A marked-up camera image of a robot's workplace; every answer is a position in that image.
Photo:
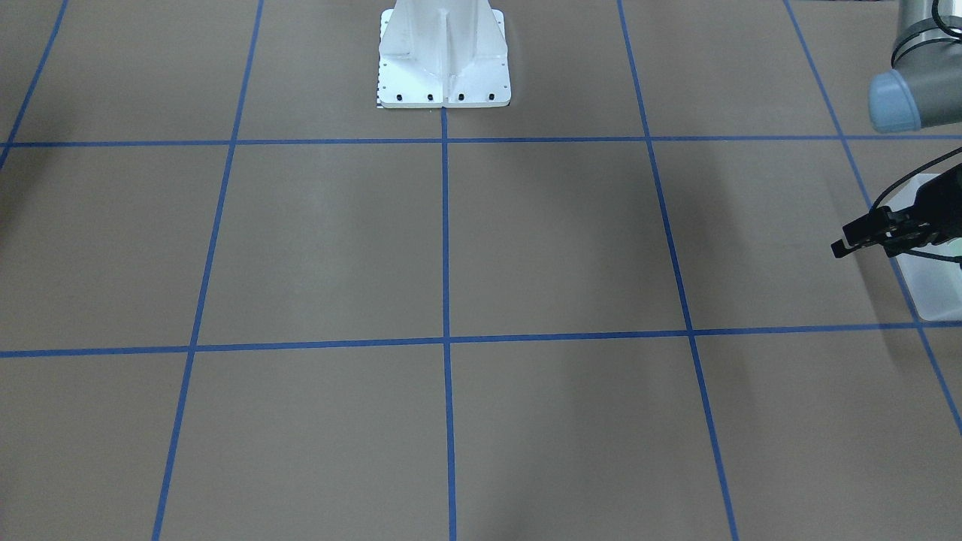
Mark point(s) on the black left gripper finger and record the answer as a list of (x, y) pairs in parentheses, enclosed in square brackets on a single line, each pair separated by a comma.
[(894, 231)]

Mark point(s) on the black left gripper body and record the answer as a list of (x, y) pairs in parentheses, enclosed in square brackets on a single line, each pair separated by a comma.
[(918, 226)]

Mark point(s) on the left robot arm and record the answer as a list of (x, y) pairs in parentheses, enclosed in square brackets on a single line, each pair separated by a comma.
[(921, 90)]

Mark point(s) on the translucent plastic box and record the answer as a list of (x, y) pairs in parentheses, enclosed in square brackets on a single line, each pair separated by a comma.
[(934, 286)]

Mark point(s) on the white pedestal column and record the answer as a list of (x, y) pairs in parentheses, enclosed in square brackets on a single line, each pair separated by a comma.
[(443, 54)]

